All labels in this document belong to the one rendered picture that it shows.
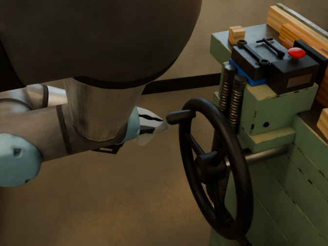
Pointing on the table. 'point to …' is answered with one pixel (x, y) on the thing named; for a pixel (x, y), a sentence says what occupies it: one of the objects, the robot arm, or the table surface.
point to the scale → (308, 22)
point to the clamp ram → (314, 59)
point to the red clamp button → (296, 52)
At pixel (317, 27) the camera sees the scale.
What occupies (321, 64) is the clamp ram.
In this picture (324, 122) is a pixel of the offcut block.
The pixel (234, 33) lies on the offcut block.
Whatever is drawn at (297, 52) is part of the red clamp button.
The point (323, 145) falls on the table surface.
